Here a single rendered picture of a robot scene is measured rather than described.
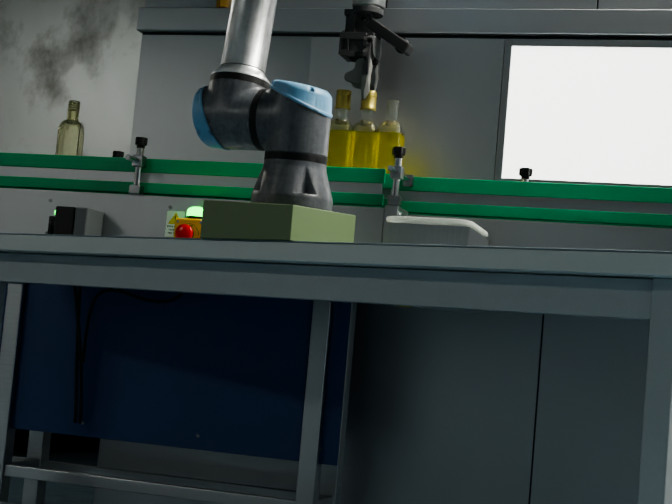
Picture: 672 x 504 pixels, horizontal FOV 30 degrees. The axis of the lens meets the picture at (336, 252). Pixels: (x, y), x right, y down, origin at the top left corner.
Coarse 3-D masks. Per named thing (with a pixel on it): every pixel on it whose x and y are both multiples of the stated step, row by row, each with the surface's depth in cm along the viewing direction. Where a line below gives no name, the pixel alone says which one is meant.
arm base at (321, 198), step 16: (272, 160) 227; (288, 160) 225; (304, 160) 225; (320, 160) 227; (272, 176) 225; (288, 176) 224; (304, 176) 225; (320, 176) 227; (256, 192) 227; (272, 192) 224; (288, 192) 223; (304, 192) 225; (320, 192) 226; (320, 208) 226
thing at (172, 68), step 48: (192, 0) 317; (288, 0) 309; (336, 0) 305; (432, 0) 298; (480, 0) 295; (528, 0) 292; (576, 0) 289; (624, 0) 285; (144, 48) 319; (192, 48) 315; (288, 48) 308; (144, 96) 318; (192, 96) 314; (192, 144) 312
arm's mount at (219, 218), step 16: (208, 208) 228; (224, 208) 226; (240, 208) 224; (256, 208) 222; (272, 208) 220; (288, 208) 218; (304, 208) 220; (208, 224) 227; (224, 224) 225; (240, 224) 223; (256, 224) 221; (272, 224) 219; (288, 224) 217; (304, 224) 220; (320, 224) 224; (336, 224) 229; (352, 224) 233; (288, 240) 217; (304, 240) 220; (320, 240) 225; (336, 240) 229; (352, 240) 233
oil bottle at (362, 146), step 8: (368, 120) 283; (352, 128) 283; (360, 128) 282; (368, 128) 281; (376, 128) 282; (352, 136) 282; (360, 136) 282; (368, 136) 281; (352, 144) 282; (360, 144) 281; (368, 144) 281; (352, 152) 282; (360, 152) 281; (368, 152) 281; (352, 160) 281; (360, 160) 281; (368, 160) 280
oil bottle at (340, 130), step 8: (336, 120) 284; (344, 120) 284; (336, 128) 283; (344, 128) 282; (336, 136) 283; (344, 136) 282; (336, 144) 282; (344, 144) 282; (328, 152) 283; (336, 152) 282; (344, 152) 282; (328, 160) 283; (336, 160) 282; (344, 160) 282
